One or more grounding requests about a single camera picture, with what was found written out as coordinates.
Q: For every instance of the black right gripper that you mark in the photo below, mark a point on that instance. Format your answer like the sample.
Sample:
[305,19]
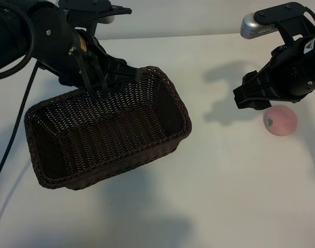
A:
[297,69]

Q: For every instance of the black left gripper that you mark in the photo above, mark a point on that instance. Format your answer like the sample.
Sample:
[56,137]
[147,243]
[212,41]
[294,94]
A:
[56,49]

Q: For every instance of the pink toy peach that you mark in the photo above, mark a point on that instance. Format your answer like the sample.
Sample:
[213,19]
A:
[281,121]

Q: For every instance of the dark brown wicker basket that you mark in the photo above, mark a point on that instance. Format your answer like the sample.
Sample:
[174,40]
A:
[108,129]

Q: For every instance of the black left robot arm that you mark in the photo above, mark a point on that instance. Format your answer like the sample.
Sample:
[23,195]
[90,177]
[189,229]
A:
[7,33]

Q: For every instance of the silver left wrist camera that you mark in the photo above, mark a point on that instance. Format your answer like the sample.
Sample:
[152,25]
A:
[107,19]

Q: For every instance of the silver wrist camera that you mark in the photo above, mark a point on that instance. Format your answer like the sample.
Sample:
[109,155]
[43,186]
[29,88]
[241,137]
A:
[107,19]
[253,27]

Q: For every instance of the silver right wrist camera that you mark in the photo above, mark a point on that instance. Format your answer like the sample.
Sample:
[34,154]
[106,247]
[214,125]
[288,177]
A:
[253,27]

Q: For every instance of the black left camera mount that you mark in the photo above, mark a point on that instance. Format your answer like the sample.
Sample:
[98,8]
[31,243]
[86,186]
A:
[95,11]

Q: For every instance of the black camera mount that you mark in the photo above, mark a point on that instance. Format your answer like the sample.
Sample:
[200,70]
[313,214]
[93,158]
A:
[284,15]
[95,11]

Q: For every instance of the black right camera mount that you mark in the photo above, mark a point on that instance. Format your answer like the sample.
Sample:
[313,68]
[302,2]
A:
[284,15]

